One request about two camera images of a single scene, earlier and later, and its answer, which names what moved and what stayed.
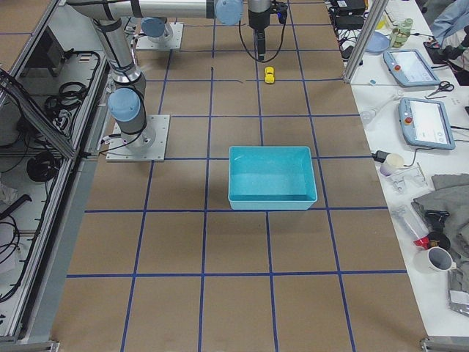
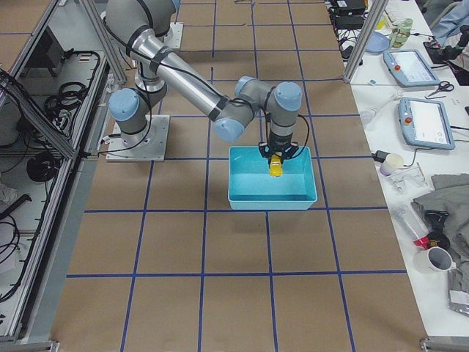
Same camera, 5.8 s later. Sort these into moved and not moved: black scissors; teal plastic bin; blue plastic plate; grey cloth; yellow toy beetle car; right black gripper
Moved: yellow toy beetle car; right black gripper
Not moved: grey cloth; teal plastic bin; black scissors; blue plastic plate
